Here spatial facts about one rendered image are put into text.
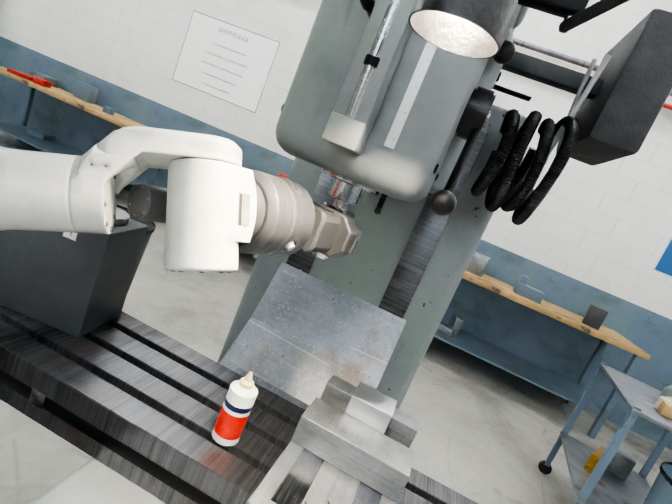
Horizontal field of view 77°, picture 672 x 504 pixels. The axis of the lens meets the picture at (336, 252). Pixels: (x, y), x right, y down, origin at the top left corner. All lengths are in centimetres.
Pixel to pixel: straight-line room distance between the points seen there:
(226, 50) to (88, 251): 505
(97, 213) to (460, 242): 73
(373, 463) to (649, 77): 70
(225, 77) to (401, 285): 487
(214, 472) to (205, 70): 538
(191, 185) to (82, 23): 664
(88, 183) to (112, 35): 629
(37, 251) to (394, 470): 62
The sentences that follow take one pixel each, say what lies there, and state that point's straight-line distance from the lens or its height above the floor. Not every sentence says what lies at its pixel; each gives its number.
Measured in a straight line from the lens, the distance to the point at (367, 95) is 47.
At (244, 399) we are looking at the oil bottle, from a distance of 62.
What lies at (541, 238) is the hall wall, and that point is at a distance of 489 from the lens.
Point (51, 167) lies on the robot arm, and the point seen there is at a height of 123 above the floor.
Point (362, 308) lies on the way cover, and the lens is 97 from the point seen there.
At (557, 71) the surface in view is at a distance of 91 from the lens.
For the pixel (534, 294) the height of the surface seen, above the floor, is 94.
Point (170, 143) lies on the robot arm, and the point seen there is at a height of 128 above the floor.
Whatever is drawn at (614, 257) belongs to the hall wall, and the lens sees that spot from 509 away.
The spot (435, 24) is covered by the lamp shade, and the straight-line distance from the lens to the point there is 40.
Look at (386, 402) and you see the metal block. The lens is 64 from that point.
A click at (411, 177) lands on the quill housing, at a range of 49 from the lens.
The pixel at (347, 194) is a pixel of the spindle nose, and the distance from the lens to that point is 56.
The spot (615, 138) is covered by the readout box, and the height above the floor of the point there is 153.
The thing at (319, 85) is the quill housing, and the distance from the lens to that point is 52.
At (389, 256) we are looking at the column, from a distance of 96.
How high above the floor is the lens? 132
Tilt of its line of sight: 11 degrees down
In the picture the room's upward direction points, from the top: 23 degrees clockwise
